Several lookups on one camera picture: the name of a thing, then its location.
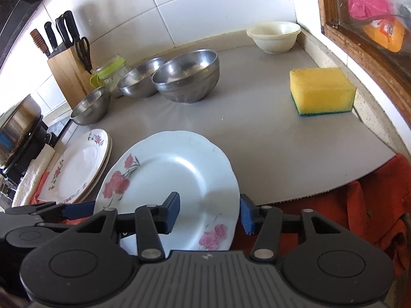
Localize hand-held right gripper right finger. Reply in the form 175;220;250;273
240;194;349;261

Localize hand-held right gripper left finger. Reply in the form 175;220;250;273
69;192;180;261

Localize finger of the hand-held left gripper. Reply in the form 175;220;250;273
5;200;95;216
39;211;94;229

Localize white plate with pink flowers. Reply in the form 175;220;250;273
93;131;241;251

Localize small steel bowl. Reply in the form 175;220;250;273
70;86;111;126

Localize medium steel bowl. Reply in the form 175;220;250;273
117;57;166;99

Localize large steel bowl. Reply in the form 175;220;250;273
152;50;221;104

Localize white plate with red flowers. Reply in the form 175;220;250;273
42;128;109;204

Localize small red cloth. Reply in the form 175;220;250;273
36;171;52;201

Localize cream rimmed plate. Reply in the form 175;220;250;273
79;135;114;205

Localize white towel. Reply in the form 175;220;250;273
12;146;58;206

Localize black gas stove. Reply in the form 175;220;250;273
0;115;53;187

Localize steel cooking pot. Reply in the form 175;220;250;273
0;94;43;167

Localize orange red cloth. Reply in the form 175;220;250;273
230;153;411;265

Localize wooden knife block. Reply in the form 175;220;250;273
47;46;94;110

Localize glass jar with green lid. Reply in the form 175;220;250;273
89;54;132;99

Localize yellow and green sponge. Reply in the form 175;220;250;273
289;67;357;116

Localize black kitchen scissors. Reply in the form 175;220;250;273
74;36;94;73

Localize cream plastic bowl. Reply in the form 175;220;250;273
247;21;301;39
249;30;302;54

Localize black range hood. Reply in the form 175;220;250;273
0;0;44;60

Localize orange packet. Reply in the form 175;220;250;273
362;15;407;52

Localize wooden handled knife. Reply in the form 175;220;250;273
30;28;52;58

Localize black handled knife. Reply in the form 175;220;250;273
55;16;73;48
62;11;81;45
44;21;60;52

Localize wooden window frame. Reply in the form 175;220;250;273
314;0;411;129

